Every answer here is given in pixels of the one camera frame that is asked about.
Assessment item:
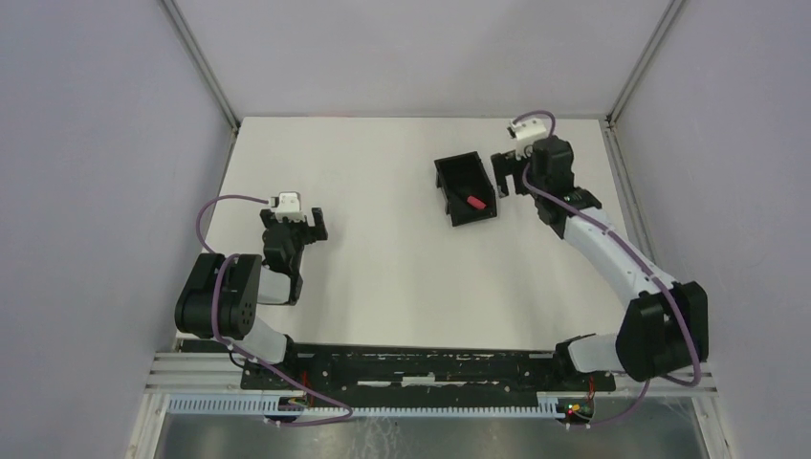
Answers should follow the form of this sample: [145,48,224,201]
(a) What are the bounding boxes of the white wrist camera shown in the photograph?
[508,118,550,160]
[270,191,306,223]

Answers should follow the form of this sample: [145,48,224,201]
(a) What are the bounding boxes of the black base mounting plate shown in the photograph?
[278,342,616,408]

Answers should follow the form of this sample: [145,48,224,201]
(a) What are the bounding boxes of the red handled screwdriver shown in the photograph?
[466,196,487,210]

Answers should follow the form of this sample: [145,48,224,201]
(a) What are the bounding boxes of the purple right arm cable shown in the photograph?
[512,110,705,429]

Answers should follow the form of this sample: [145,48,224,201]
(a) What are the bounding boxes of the aluminium frame rails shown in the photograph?
[144,353,719,397]

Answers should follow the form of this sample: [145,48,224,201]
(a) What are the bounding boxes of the white slotted cable duct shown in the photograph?
[167,394,564,420]

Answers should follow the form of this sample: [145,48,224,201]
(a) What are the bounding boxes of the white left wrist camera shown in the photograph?
[270,191,306,223]

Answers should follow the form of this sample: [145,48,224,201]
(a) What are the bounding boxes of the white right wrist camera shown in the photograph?
[508,118,550,160]

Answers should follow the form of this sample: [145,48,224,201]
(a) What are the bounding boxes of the black plastic bin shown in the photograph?
[434,151,497,227]

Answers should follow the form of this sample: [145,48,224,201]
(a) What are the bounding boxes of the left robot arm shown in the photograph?
[174,208,328,390]

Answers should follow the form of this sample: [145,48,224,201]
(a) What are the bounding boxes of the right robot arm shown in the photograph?
[305,152,692,390]

